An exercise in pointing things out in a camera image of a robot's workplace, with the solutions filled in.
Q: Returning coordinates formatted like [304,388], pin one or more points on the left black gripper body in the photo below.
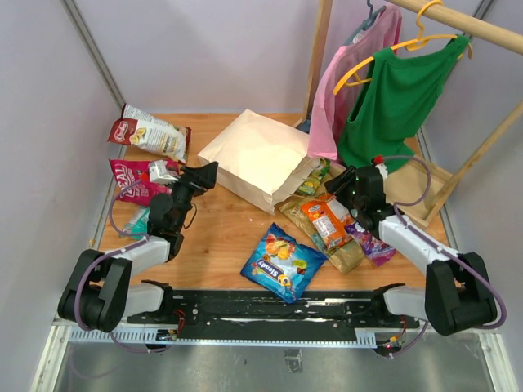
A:
[183,193]

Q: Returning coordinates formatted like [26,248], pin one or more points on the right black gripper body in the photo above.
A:
[356,201]

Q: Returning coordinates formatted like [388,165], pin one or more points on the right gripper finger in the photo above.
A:
[347,177]
[341,189]

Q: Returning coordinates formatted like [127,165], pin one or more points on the green snack packet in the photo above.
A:
[310,185]

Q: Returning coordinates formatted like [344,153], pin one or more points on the orange Fox's candy packet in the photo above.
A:
[329,217]

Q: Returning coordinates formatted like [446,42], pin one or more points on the magenta crisps bag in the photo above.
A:
[126,172]

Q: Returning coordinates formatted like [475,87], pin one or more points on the brown paper bag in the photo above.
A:
[260,159]

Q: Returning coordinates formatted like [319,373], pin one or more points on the teal white snack packet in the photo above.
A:
[136,227]

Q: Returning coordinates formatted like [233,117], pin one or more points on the purple snack packet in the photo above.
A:
[374,249]

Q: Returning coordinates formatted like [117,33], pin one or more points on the red white chips bag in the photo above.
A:
[151,134]

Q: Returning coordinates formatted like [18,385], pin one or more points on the blue candy packet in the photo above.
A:
[281,265]

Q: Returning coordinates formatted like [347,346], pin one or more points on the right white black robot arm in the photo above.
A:
[457,293]

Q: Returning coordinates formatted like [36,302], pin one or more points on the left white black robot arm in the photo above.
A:
[98,295]

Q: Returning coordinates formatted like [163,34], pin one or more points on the wooden clothes rack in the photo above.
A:
[401,183]

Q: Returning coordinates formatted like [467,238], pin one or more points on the blue cloth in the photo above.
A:
[305,126]

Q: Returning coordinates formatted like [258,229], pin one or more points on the pink t-shirt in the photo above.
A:
[330,111]

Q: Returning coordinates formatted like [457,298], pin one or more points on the green tank top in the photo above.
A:
[394,105]

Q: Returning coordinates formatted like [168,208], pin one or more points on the yellow hanger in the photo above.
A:
[351,78]

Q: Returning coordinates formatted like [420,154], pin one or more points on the grey blue hanger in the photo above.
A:
[367,22]

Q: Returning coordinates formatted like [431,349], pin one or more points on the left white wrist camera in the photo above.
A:
[159,173]

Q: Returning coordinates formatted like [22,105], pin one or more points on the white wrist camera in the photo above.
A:
[159,173]
[379,163]

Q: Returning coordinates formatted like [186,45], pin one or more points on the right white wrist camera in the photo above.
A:
[379,163]

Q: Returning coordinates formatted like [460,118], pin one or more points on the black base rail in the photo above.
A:
[259,317]

